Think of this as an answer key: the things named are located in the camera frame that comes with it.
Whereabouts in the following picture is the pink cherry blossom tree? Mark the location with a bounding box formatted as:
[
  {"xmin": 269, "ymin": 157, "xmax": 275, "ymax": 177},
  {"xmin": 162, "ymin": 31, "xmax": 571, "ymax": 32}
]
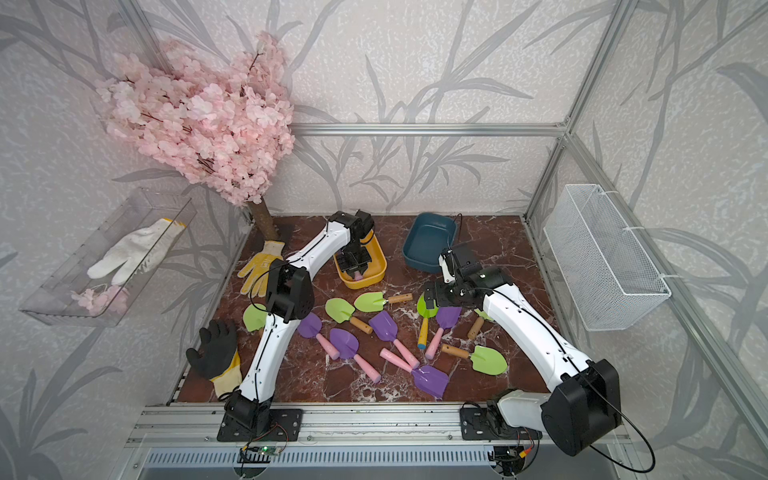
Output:
[{"xmin": 96, "ymin": 32, "xmax": 295, "ymax": 240}]

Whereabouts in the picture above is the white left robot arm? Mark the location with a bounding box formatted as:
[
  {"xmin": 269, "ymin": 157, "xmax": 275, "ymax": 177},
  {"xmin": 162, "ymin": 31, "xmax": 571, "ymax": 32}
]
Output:
[{"xmin": 225, "ymin": 210, "xmax": 374, "ymax": 433}]

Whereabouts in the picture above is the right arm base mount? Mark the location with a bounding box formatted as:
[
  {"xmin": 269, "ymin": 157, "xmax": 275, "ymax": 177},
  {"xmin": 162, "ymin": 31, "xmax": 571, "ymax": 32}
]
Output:
[{"xmin": 459, "ymin": 389, "xmax": 543, "ymax": 441}]

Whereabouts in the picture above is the dark teal storage box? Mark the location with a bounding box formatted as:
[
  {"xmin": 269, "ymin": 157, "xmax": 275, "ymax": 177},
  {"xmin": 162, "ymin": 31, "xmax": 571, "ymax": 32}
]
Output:
[{"xmin": 403, "ymin": 212, "xmax": 458, "ymax": 274}]

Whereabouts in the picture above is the black and yellow glove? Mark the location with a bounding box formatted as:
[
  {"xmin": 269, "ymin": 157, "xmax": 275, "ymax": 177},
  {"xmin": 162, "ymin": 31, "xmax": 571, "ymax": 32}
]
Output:
[{"xmin": 186, "ymin": 319, "xmax": 243, "ymax": 400}]

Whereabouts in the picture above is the pink blossom sprig on shelf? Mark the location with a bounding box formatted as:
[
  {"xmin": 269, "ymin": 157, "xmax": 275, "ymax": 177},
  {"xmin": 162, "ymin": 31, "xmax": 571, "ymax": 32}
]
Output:
[{"xmin": 70, "ymin": 285, "xmax": 130, "ymax": 316}]

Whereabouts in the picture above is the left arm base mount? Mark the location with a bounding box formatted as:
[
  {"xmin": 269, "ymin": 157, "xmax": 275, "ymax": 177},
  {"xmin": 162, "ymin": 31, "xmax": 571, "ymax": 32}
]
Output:
[{"xmin": 216, "ymin": 391, "xmax": 303, "ymax": 443}]

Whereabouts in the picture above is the green shovel far left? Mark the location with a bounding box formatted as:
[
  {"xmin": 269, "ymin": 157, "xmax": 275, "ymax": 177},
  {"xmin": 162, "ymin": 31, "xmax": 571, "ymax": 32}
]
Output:
[{"xmin": 242, "ymin": 303, "xmax": 267, "ymax": 332}]

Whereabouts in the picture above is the purple square shovel pink handle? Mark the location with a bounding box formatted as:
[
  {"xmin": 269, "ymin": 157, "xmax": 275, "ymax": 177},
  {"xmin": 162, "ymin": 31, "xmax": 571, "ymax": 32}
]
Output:
[
  {"xmin": 379, "ymin": 348, "xmax": 449, "ymax": 399},
  {"xmin": 369, "ymin": 311, "xmax": 420, "ymax": 368},
  {"xmin": 425, "ymin": 306, "xmax": 462, "ymax": 360}
]

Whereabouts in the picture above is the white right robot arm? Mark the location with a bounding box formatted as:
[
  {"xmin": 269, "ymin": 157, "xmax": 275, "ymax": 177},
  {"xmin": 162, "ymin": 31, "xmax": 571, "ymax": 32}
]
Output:
[{"xmin": 426, "ymin": 244, "xmax": 622, "ymax": 456}]

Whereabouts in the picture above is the yellow storage box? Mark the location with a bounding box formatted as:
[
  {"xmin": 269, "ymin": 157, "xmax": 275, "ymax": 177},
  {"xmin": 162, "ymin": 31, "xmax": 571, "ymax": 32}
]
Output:
[{"xmin": 333, "ymin": 232, "xmax": 388, "ymax": 290}]

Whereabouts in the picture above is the clear acrylic wall shelf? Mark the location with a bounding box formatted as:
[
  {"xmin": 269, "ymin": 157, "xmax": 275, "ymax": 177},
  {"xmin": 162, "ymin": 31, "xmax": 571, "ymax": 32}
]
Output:
[{"xmin": 20, "ymin": 188, "xmax": 196, "ymax": 327}]

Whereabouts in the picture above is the green trowel yellow handle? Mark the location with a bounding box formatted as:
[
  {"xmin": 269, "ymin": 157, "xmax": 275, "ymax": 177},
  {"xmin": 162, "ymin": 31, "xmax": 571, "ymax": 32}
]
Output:
[{"xmin": 417, "ymin": 294, "xmax": 438, "ymax": 350}]

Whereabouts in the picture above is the yellow rubber glove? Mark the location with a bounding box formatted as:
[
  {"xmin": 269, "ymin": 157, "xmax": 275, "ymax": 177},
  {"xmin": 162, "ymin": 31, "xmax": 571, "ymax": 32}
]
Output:
[{"xmin": 237, "ymin": 240, "xmax": 285, "ymax": 298}]

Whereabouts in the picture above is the white cotton glove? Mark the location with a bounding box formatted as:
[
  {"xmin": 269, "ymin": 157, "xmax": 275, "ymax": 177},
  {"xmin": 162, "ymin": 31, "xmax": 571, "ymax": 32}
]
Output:
[{"xmin": 87, "ymin": 218, "xmax": 186, "ymax": 286}]

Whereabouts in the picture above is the white wire mesh basket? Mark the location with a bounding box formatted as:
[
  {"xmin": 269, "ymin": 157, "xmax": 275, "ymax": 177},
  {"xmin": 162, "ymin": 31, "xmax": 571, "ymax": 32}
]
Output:
[{"xmin": 544, "ymin": 184, "xmax": 672, "ymax": 332}]

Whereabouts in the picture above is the aluminium front rail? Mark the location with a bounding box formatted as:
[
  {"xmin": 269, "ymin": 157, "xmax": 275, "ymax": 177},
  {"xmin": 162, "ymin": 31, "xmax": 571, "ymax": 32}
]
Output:
[{"xmin": 126, "ymin": 402, "xmax": 504, "ymax": 448}]

